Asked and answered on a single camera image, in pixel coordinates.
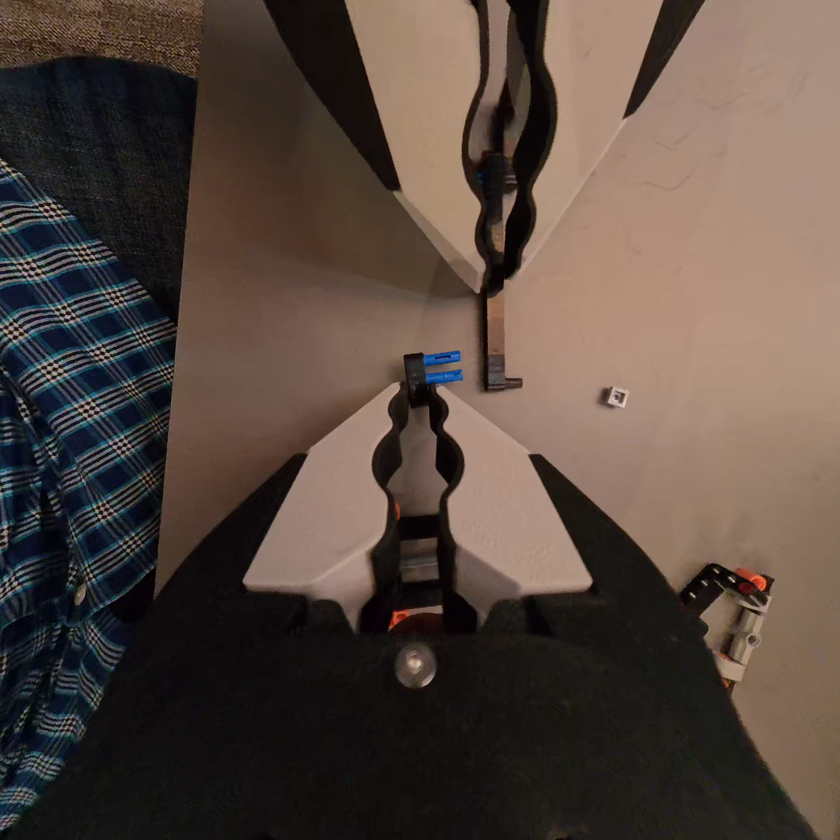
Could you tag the black grey orange lego assembly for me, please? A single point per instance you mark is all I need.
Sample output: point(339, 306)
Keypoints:
point(745, 630)

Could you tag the dark blue cloth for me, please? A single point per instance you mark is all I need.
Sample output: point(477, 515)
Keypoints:
point(98, 131)

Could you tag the blue plaid shirt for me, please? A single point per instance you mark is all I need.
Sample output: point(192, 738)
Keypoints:
point(79, 328)

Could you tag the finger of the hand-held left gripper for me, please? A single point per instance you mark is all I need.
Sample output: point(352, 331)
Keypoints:
point(420, 118)
point(584, 79)

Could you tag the black lego piece blue pins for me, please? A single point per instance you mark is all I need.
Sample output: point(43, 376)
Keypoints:
point(415, 374)

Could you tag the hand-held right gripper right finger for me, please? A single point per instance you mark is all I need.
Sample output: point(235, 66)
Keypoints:
point(518, 518)

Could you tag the small white lego piece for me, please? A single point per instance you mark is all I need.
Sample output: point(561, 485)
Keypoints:
point(615, 396)

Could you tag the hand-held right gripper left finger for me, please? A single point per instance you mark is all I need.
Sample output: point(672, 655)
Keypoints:
point(315, 518)

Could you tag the long black lego beam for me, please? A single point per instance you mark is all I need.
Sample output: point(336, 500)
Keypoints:
point(495, 341)

